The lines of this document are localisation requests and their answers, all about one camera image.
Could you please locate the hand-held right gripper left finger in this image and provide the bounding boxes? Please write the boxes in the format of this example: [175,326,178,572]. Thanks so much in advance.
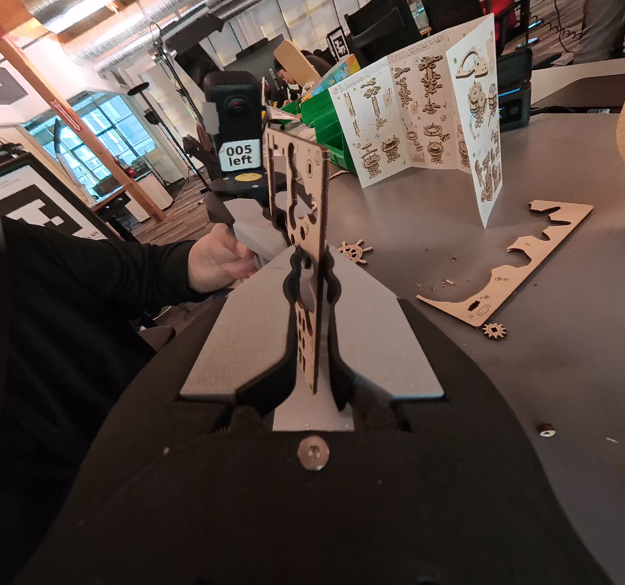
[180,247,301,401]

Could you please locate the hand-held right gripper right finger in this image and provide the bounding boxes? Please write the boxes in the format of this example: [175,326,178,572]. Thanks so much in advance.
[320,244,446,412]

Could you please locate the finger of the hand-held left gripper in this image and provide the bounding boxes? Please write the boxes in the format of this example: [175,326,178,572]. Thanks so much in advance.
[222,198,295,275]

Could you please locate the punched plywood parts sheet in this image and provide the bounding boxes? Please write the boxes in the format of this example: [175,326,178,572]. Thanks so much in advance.
[264,123,330,395]

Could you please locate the person's left forearm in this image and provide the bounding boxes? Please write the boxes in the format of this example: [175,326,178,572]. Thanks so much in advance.
[0,216,208,337]

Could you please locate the person's left hand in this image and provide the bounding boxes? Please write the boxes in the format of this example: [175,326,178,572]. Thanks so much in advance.
[188,224,259,295]

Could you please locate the black tripod stand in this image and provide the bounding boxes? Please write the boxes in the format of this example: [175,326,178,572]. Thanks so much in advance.
[148,21,212,192]

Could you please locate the rounded wooden board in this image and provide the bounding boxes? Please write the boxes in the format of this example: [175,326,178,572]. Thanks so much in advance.
[272,39,321,87]

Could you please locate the empty plywood sheet offcut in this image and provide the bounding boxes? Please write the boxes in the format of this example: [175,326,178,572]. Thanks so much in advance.
[416,199,594,328]

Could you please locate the large green plastic bin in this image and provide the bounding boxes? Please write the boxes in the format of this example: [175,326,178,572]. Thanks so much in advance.
[299,88,359,175]

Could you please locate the wooden ship wheel part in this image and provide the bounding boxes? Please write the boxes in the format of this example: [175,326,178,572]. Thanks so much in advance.
[338,240,373,264]

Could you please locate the colourful printed box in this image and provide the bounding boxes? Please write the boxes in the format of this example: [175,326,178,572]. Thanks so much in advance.
[312,54,362,101]

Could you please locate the black and white marker tag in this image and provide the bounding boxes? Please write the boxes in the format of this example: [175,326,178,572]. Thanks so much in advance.
[325,28,348,62]

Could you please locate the folded paper instruction leaflet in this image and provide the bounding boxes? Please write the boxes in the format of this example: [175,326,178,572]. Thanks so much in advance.
[328,14,504,229]

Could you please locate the framed marker sign board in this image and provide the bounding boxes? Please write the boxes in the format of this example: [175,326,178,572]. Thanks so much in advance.
[0,152,124,245]

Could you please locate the person's black top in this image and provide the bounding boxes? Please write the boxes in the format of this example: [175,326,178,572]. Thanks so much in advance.
[0,302,162,585]

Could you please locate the black portable power station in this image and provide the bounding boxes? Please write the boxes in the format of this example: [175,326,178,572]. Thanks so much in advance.
[495,48,534,132]

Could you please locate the red chair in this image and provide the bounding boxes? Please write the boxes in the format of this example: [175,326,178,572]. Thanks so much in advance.
[487,0,517,40]

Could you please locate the wooden support post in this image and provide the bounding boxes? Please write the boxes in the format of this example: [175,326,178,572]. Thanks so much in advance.
[0,38,168,224]

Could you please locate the black floor cable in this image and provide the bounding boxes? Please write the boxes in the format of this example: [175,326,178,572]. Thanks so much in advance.
[535,0,594,65]

